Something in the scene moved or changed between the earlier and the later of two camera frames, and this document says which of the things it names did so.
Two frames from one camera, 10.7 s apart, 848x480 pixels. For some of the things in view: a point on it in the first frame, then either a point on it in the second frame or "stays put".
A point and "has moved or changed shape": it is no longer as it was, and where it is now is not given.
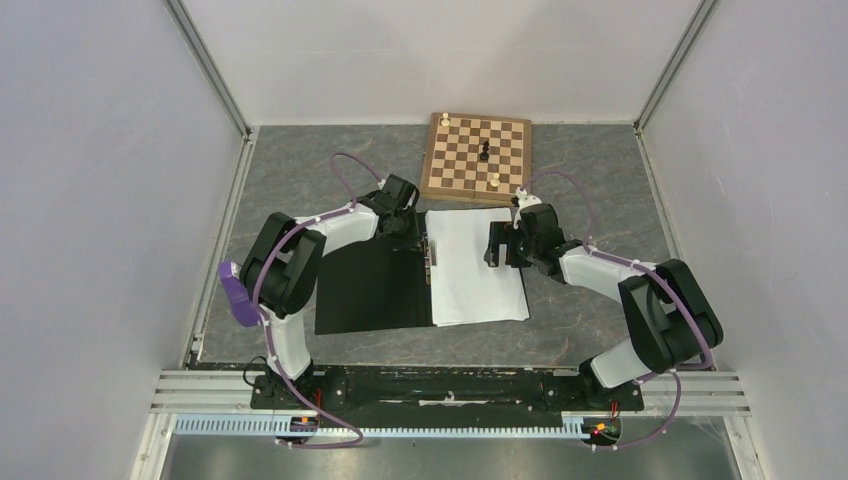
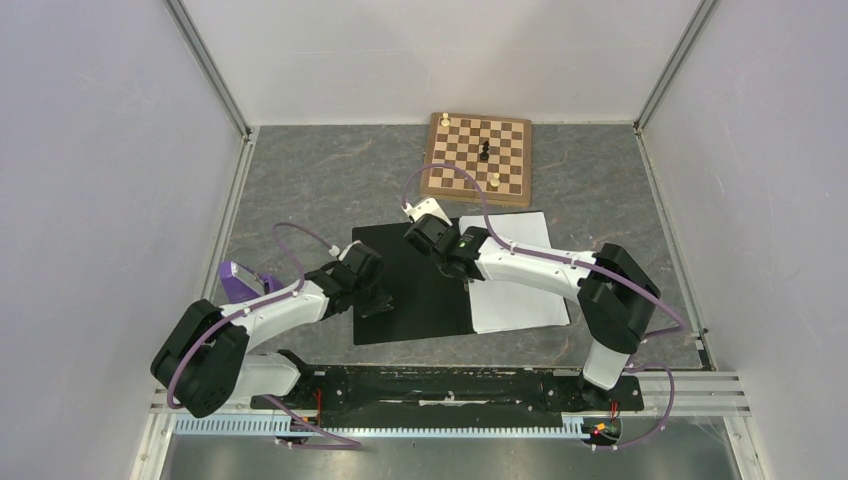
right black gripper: (500, 233) → (457, 230)
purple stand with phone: (242, 305) stays put
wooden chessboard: (476, 159) stays put
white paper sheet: (465, 290) has moved or changed shape
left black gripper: (411, 213) → (381, 302)
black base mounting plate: (449, 392) stays put
